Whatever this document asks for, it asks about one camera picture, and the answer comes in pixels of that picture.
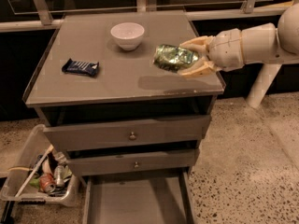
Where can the grey drawer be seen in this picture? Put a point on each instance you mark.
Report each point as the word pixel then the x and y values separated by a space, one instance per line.
pixel 148 197
pixel 116 134
pixel 125 163

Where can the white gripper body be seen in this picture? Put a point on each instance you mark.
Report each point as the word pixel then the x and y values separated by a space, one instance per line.
pixel 226 49

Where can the grey middle drawer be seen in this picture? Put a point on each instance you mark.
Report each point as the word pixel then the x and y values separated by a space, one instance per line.
pixel 125 163

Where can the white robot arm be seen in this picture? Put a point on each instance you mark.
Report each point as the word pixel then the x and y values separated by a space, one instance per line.
pixel 271 44

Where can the dark blue snack bar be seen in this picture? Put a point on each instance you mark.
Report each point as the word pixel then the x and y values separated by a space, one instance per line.
pixel 81 68

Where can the metal railing with glass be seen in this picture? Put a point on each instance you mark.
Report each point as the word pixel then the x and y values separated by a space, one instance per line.
pixel 30 15

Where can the crushed green can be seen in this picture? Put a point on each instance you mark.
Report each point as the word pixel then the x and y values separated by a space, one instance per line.
pixel 173 58

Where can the clear plastic bin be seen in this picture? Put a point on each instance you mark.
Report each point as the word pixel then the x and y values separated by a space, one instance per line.
pixel 35 147

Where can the grey top drawer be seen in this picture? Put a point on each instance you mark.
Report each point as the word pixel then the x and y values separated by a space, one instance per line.
pixel 116 134

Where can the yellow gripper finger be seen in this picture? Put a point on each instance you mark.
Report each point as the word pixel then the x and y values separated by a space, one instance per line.
pixel 199 44
pixel 202 67

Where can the white diagonal post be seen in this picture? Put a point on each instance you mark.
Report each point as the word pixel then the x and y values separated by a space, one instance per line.
pixel 262 83

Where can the silver can in bin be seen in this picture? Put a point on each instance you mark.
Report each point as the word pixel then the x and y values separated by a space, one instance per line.
pixel 59 176

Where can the white ceramic bowl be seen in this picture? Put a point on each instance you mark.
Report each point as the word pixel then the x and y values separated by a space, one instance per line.
pixel 128 35

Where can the brass top drawer knob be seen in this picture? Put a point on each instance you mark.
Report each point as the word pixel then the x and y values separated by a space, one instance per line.
pixel 132 136

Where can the grey bottom drawer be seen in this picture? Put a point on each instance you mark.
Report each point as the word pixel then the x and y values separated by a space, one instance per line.
pixel 148 197

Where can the grey drawer cabinet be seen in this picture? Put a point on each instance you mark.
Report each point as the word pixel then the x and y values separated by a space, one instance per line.
pixel 128 86

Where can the red soda can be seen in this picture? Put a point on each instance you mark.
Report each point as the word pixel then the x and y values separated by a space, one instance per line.
pixel 47 183

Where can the white stick in bin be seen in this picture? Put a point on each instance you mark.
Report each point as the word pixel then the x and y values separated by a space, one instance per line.
pixel 29 177

